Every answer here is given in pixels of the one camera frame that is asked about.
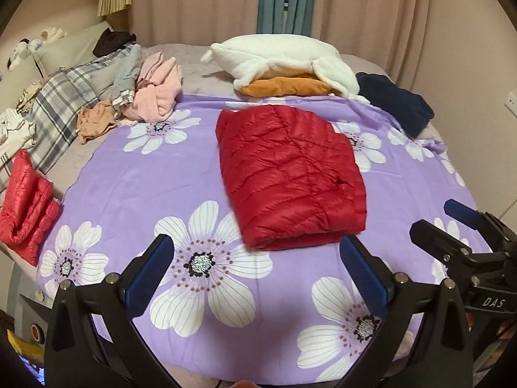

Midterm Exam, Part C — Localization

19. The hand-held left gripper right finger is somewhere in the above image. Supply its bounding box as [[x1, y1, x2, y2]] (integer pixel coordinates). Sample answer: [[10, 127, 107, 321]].
[[339, 235, 473, 388]]

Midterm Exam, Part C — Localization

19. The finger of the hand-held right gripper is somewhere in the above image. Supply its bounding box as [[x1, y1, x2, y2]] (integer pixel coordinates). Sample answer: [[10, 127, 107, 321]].
[[409, 219, 513, 267], [443, 199, 513, 251]]

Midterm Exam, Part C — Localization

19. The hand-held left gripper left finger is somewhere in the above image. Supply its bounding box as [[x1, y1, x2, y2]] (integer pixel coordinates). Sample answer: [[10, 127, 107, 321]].
[[44, 234, 175, 388]]

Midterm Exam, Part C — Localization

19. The red puffer jacket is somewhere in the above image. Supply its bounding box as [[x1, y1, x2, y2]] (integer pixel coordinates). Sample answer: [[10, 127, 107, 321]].
[[0, 149, 62, 266], [215, 105, 367, 251]]

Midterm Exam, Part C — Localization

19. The purple floral blanket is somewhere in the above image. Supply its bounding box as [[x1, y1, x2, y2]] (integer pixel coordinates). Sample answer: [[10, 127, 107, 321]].
[[36, 94, 497, 384]]

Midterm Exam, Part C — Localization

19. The grey box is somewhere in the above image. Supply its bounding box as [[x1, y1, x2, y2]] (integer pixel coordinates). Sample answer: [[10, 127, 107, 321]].
[[16, 293, 57, 346]]

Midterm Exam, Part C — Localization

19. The navy garment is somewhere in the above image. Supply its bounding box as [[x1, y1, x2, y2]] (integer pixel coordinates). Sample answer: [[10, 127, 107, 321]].
[[355, 72, 435, 138]]

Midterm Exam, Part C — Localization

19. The yellow packet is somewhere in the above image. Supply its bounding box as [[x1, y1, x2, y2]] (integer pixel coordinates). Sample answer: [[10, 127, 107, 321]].
[[7, 329, 45, 360]]

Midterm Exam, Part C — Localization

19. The tan printed garment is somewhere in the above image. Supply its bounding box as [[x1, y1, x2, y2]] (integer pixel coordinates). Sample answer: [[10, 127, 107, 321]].
[[77, 100, 119, 145]]

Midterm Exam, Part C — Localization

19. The pink garment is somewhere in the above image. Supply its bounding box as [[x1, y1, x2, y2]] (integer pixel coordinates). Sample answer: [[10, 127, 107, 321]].
[[121, 54, 183, 127]]

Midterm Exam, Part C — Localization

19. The white printed garment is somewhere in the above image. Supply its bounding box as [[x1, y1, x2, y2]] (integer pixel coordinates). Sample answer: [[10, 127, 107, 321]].
[[0, 107, 37, 189]]

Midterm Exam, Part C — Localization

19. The grey plaid blanket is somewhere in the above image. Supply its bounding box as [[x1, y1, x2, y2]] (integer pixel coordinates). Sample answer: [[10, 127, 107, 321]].
[[24, 59, 122, 174]]

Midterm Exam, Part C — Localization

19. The grey striped garment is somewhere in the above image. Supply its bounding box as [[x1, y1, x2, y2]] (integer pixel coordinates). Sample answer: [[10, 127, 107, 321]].
[[112, 44, 143, 108]]

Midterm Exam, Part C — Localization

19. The orange garment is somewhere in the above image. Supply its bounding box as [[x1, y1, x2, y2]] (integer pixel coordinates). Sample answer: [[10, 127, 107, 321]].
[[237, 73, 336, 98]]

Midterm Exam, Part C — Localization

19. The beige curtain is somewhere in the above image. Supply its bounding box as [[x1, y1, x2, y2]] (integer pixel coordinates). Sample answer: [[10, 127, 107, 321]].
[[128, 0, 263, 47], [311, 0, 517, 85]]

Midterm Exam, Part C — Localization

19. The patterned beige cloth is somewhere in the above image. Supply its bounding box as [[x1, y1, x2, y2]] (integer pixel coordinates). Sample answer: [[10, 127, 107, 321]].
[[16, 78, 47, 112]]

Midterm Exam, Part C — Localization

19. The dark brown garment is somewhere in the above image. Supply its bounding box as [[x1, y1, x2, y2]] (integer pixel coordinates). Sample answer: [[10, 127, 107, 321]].
[[93, 30, 137, 58]]

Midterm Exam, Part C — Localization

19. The cream pillow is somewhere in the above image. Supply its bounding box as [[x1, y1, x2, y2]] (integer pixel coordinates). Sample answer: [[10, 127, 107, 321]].
[[32, 22, 114, 77]]

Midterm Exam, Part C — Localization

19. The white fleece garment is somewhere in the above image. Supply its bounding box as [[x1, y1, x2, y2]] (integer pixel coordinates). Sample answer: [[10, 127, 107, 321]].
[[201, 34, 370, 103]]

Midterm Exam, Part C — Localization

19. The black and white plush toy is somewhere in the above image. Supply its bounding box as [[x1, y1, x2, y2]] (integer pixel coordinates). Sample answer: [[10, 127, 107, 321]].
[[7, 38, 43, 69]]

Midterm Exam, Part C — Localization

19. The teal curtain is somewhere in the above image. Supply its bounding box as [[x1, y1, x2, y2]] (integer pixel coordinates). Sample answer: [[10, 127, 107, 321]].
[[257, 0, 316, 38]]

